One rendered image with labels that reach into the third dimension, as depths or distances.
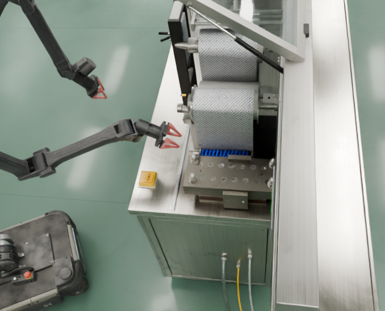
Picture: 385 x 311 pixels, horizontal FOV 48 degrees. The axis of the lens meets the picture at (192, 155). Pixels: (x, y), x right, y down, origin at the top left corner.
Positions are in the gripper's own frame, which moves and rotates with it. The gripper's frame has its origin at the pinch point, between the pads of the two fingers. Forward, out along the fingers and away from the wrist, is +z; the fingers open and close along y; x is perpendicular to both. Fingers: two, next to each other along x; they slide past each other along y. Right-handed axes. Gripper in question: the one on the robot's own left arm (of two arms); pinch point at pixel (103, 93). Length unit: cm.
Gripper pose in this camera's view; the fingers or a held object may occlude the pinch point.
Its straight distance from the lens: 217.4
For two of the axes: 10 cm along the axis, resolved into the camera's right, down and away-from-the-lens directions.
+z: 5.6, 3.5, 7.5
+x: -7.6, 5.8, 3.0
